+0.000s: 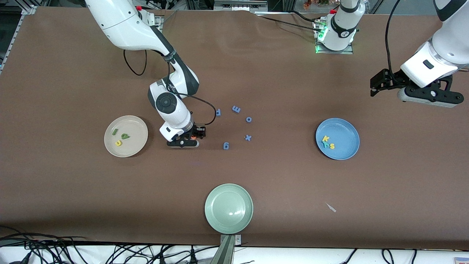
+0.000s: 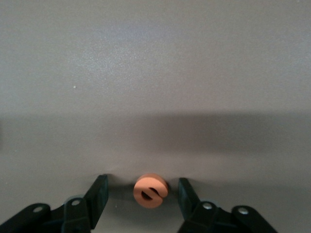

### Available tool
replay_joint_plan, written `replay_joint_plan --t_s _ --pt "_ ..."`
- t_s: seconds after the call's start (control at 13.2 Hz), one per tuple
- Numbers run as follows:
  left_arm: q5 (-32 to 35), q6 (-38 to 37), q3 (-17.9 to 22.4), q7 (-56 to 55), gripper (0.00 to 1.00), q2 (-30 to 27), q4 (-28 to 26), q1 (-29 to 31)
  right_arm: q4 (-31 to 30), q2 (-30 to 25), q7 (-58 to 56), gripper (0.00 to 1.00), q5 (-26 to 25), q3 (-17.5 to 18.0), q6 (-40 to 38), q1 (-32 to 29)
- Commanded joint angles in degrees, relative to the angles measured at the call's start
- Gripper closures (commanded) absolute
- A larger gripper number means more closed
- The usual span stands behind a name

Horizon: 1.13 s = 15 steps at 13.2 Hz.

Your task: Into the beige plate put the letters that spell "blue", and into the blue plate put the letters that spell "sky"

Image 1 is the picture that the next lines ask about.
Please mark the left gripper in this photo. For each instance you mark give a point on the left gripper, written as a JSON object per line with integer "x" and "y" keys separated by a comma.
{"x": 395, "y": 81}

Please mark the beige plate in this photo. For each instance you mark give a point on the beige plate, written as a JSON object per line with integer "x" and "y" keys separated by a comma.
{"x": 133, "y": 146}

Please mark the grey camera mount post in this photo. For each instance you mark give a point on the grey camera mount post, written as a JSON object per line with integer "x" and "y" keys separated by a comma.
{"x": 227, "y": 253}

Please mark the aluminium corner profile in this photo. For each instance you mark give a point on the aluminium corner profile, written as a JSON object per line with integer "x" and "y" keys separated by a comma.
{"x": 29, "y": 8}

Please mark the blue plate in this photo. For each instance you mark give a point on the blue plate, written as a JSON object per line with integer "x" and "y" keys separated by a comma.
{"x": 344, "y": 135}

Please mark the green plate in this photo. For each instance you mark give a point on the green plate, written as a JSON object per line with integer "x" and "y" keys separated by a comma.
{"x": 229, "y": 209}

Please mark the white tape scrap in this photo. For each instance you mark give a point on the white tape scrap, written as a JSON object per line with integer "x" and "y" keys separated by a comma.
{"x": 331, "y": 207}

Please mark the green letter p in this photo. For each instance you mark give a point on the green letter p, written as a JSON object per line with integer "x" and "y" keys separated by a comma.
{"x": 125, "y": 136}

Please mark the aluminium frame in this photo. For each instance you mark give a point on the aluminium frame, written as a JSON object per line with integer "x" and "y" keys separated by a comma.
{"x": 240, "y": 6}

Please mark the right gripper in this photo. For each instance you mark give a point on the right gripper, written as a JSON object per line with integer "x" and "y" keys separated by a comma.
{"x": 196, "y": 131}

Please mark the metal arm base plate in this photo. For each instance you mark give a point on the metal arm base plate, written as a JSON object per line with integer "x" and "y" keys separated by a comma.
{"x": 159, "y": 22}
{"x": 335, "y": 52}

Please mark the blue letter m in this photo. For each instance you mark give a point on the blue letter m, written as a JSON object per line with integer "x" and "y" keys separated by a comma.
{"x": 236, "y": 109}

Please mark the aluminium table edge rail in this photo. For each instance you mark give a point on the aluminium table edge rail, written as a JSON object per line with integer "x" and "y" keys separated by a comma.
{"x": 13, "y": 40}

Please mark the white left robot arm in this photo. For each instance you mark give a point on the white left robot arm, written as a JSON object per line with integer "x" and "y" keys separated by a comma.
{"x": 342, "y": 25}

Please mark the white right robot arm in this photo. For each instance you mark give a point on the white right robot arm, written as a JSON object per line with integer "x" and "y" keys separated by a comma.
{"x": 121, "y": 22}

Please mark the brown table cover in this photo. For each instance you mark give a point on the brown table cover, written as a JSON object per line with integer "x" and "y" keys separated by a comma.
{"x": 73, "y": 183}

